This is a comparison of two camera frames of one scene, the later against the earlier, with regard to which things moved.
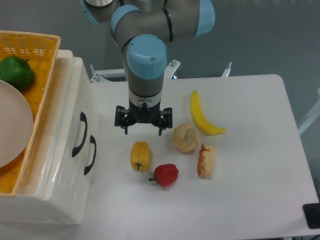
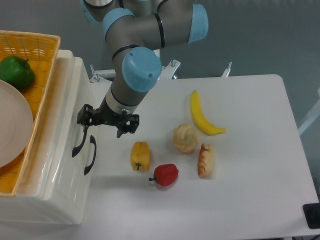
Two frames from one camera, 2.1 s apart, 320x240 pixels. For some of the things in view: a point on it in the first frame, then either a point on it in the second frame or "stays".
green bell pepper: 16,71 stays
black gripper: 144,114 -> 105,115
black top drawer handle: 83,118 stays
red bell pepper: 165,175 stays
